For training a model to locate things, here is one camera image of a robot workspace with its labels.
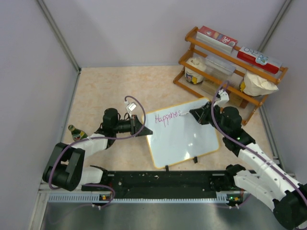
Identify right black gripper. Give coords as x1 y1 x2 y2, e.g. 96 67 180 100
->
190 101 229 136

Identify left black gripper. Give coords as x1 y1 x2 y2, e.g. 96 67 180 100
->
113 115 153 137

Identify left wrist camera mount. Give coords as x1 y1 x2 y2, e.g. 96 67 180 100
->
124 101 137 118

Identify white plastic jar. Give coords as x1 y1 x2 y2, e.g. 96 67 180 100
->
185 57 206 84

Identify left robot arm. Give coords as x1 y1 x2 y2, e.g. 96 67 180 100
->
43 108 153 191

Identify clear plastic container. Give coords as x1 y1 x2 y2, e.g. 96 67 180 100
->
205 55 242 86

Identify red white box right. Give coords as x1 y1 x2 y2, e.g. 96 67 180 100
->
237 46 282 74

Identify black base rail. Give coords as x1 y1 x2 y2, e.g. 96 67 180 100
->
81 166 243 199

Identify cream cloth bag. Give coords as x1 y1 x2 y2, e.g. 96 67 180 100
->
240 71 279 97

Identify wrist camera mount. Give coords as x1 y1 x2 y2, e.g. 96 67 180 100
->
213 90 229 107
124 101 137 118

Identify green glass bottle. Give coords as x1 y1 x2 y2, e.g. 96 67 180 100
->
68 125 88 141

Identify orange wooden shelf rack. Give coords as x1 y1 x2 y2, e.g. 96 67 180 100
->
173 26 288 125

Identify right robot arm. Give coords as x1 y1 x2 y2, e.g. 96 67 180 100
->
189 102 307 230

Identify red box upper left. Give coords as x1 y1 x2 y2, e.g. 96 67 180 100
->
196 26 238 54

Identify yellow framed whiteboard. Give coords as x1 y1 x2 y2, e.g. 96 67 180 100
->
145 98 220 169

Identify brown wooden blocks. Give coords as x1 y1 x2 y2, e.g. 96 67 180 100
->
201 80 248 109

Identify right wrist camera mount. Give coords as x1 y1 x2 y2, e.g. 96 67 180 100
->
213 90 229 107

